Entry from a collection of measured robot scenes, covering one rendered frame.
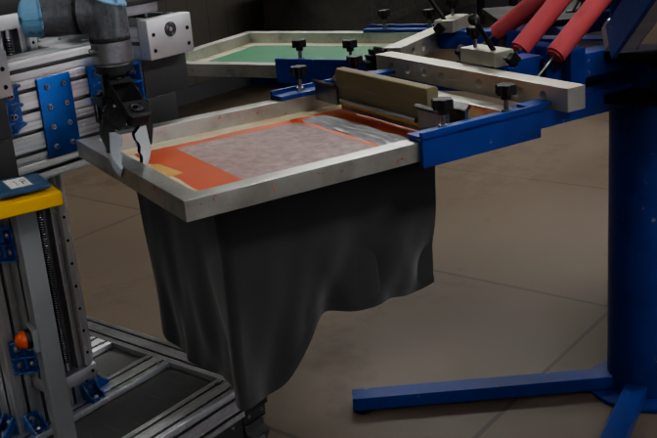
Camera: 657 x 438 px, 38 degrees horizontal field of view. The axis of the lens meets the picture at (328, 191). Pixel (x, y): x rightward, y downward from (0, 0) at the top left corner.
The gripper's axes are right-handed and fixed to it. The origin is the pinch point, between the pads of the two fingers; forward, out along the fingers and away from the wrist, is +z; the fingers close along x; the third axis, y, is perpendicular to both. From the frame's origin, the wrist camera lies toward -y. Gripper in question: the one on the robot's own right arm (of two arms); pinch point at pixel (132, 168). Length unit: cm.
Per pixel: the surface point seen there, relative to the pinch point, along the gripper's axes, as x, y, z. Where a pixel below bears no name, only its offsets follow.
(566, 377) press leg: -123, 10, 93
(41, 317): 19.7, 9.8, 28.7
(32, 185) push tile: 17.2, 7.9, 1.2
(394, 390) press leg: -80, 36, 93
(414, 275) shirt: -50, -21, 30
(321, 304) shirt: -27.5, -20.0, 29.9
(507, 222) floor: -207, 130, 98
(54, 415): 21, 10, 50
